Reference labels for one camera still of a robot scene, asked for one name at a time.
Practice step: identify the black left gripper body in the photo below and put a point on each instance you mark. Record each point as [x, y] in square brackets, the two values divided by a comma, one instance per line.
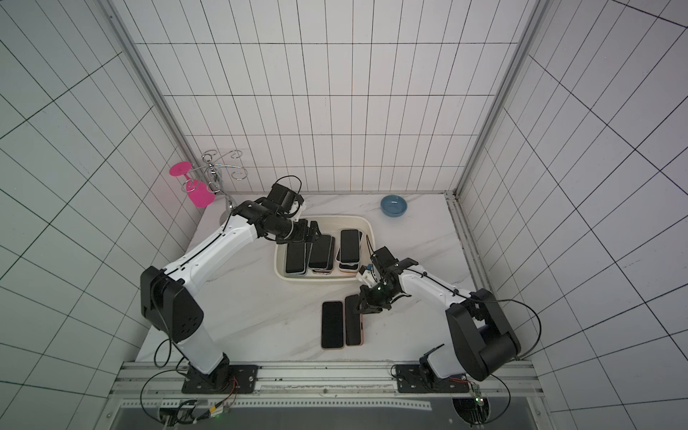
[298, 232]

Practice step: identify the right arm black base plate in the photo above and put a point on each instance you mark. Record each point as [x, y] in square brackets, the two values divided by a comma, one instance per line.
[420, 379]

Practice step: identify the white plastic storage box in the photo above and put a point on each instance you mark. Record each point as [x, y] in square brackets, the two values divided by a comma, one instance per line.
[331, 225]

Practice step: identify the pink plastic wine glass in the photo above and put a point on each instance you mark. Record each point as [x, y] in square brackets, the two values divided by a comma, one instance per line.
[197, 191]

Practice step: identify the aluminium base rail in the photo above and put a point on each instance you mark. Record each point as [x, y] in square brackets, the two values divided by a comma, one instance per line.
[307, 384]

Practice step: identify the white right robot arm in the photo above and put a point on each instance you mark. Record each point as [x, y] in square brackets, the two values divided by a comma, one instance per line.
[482, 338]

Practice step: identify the blue ceramic bowl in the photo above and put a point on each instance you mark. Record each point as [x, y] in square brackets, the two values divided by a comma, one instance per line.
[393, 206]

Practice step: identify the phone with pink case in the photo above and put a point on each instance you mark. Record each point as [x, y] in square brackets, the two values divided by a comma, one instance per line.
[353, 322]

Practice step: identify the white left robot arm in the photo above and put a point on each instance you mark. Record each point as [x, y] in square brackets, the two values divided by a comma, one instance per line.
[168, 294]

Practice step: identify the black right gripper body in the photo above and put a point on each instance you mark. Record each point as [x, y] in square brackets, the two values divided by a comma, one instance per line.
[371, 296]

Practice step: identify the chrome wine glass rack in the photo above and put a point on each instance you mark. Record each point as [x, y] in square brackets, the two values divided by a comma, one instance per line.
[212, 169]

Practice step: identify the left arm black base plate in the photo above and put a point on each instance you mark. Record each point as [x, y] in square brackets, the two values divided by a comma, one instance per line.
[223, 380]

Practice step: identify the stack phone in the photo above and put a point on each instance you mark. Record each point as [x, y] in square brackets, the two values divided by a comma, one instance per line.
[350, 246]
[296, 259]
[321, 257]

